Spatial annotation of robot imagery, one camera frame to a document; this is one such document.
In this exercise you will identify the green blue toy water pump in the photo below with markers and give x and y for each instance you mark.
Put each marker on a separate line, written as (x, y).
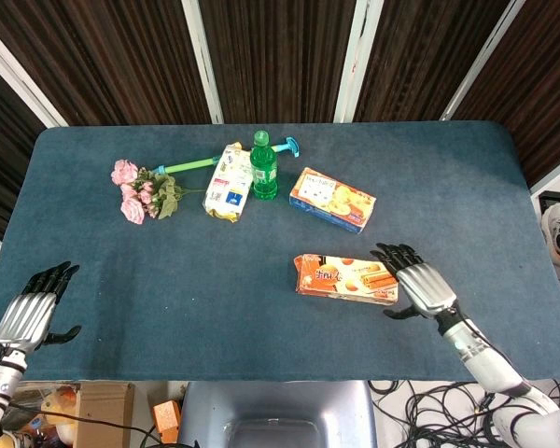
(186, 165)

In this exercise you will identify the yellow plush toy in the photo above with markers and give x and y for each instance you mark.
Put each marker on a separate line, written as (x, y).
(58, 410)

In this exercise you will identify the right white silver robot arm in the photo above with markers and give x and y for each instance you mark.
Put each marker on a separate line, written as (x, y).
(499, 368)

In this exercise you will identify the grey plastic chair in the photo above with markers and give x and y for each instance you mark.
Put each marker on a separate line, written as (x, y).
(277, 415)

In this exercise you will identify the orange wooden block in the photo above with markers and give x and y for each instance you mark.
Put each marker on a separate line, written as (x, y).
(167, 417)

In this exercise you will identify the white yellow snack bag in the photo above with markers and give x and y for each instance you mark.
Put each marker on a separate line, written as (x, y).
(226, 184)

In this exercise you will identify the green plastic soda bottle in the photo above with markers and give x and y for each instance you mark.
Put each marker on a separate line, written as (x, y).
(263, 170)

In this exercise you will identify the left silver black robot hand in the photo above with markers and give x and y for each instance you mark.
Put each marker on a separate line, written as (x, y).
(30, 310)

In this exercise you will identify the orange wafer biscuit box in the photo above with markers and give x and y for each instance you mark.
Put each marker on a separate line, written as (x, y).
(340, 279)

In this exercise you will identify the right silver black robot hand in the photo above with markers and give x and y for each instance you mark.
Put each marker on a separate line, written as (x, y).
(420, 287)

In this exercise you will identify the blue orange cookie box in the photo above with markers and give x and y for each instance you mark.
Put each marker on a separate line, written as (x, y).
(332, 199)

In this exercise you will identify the pink artificial rose bouquet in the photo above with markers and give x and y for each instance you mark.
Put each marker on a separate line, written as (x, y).
(142, 191)

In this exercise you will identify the blue table cloth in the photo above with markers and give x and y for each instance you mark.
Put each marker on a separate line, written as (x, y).
(214, 303)

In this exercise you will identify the white orange sneaker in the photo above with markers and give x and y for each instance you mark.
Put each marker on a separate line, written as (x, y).
(556, 233)

